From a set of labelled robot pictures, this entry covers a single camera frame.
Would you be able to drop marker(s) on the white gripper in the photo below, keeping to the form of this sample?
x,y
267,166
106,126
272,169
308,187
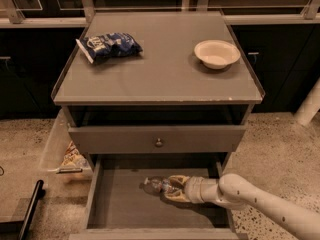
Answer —
x,y
193,189

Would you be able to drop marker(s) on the clear plastic water bottle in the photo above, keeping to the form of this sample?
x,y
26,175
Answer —
x,y
157,185

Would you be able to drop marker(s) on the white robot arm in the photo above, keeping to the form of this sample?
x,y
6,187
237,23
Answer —
x,y
275,170

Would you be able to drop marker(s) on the round metal drawer knob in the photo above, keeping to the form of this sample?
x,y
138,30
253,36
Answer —
x,y
159,142

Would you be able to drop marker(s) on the open grey middle drawer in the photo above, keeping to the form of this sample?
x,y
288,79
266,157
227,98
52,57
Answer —
x,y
121,207

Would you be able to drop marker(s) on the grey upper drawer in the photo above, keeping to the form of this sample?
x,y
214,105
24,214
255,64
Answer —
x,y
141,139

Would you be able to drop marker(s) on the grey drawer cabinet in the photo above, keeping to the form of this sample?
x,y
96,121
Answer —
x,y
164,85

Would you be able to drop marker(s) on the clear plastic storage bin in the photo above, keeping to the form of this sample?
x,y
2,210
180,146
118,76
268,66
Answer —
x,y
53,153

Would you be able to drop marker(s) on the white bowl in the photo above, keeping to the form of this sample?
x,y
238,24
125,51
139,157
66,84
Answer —
x,y
217,54

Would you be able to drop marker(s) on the blue chip bag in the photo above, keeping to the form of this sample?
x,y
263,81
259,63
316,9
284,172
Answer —
x,y
109,45

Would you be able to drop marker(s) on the black bar on floor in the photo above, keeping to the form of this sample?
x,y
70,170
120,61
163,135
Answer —
x,y
37,194

